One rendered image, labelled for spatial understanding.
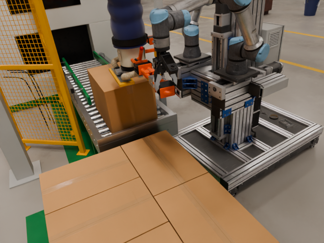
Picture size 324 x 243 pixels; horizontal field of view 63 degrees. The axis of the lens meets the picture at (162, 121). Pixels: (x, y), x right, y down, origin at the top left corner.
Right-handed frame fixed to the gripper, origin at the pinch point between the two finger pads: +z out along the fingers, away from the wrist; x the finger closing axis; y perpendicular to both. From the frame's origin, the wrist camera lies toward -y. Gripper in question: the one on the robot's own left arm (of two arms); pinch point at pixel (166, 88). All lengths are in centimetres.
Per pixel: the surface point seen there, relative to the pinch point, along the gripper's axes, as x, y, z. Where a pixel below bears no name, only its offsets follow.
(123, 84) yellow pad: 13.2, 43.5, 11.3
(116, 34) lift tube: 10, 55, -16
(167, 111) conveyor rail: -27, 80, 61
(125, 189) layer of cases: 29, 10, 66
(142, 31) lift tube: -6, 52, -17
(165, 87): 1.5, -2.7, -2.2
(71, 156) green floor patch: 66, 137, 120
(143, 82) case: -8, 73, 26
